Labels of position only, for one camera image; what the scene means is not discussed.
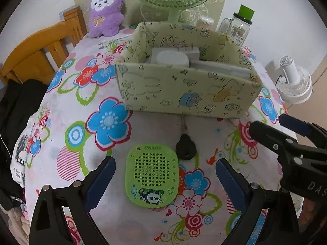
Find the clear cotton swab container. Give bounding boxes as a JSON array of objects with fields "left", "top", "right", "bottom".
[{"left": 197, "top": 16, "right": 214, "bottom": 30}]

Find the green perforated panda case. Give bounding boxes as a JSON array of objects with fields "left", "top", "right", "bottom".
[{"left": 125, "top": 144, "right": 179, "bottom": 208}]

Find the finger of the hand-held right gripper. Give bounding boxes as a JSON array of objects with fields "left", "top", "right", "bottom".
[
  {"left": 249, "top": 121, "right": 300, "bottom": 159},
  {"left": 278, "top": 114, "right": 327, "bottom": 148}
]

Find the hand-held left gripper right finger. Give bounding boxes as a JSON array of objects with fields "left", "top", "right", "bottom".
[{"left": 216, "top": 158, "right": 300, "bottom": 245}]

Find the purple plush toy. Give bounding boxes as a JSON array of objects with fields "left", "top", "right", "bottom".
[{"left": 88, "top": 0, "right": 125, "bottom": 38}]

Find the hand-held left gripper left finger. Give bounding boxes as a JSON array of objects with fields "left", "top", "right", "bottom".
[{"left": 29, "top": 156, "right": 116, "bottom": 245}]

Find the dark cloth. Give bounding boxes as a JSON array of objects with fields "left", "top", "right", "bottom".
[{"left": 0, "top": 79, "right": 49, "bottom": 210}]

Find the glass mug jar green lid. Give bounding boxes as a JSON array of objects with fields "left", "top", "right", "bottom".
[{"left": 217, "top": 4, "right": 256, "bottom": 47}]

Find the small black object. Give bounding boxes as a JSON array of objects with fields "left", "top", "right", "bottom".
[{"left": 176, "top": 134, "right": 197, "bottom": 161}]

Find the wooden chair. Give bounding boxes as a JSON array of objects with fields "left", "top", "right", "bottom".
[{"left": 0, "top": 5, "right": 86, "bottom": 87}]

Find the white oval case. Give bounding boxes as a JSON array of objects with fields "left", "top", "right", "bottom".
[{"left": 156, "top": 52, "right": 190, "bottom": 68}]

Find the white circulator fan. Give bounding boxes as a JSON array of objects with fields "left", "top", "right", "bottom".
[{"left": 275, "top": 56, "right": 313, "bottom": 105}]

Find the beige cloth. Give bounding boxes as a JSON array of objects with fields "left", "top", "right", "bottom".
[{"left": 7, "top": 207, "right": 29, "bottom": 238}]

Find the green cartoon storage box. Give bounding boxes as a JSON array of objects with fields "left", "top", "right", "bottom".
[{"left": 115, "top": 22, "right": 263, "bottom": 119}]

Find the white printed cloth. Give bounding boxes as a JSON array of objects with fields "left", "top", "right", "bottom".
[{"left": 11, "top": 130, "right": 35, "bottom": 185}]

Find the floral tablecloth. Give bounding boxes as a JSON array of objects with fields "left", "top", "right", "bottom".
[{"left": 11, "top": 24, "right": 304, "bottom": 245}]

